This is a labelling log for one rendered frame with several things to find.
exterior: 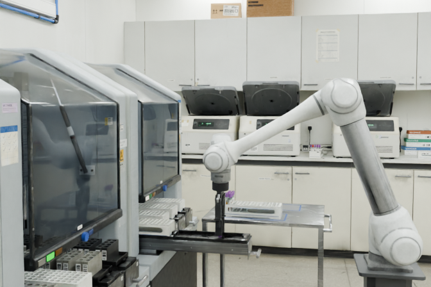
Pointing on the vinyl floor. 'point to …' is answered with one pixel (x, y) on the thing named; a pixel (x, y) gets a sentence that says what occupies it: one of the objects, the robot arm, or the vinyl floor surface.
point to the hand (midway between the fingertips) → (219, 226)
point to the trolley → (315, 221)
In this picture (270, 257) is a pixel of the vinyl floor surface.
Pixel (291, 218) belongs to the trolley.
